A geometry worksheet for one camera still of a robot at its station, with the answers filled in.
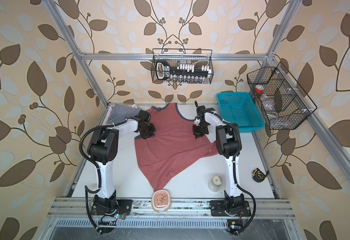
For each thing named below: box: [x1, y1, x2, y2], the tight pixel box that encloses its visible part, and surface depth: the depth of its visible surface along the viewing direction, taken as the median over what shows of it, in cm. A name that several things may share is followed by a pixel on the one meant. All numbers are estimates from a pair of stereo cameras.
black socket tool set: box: [156, 59, 212, 84], surface depth 85 cm
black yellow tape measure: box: [252, 168, 269, 183], surface depth 84 cm
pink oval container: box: [151, 189, 172, 213], surface depth 75 cm
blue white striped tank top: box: [105, 103, 142, 125], surface depth 110 cm
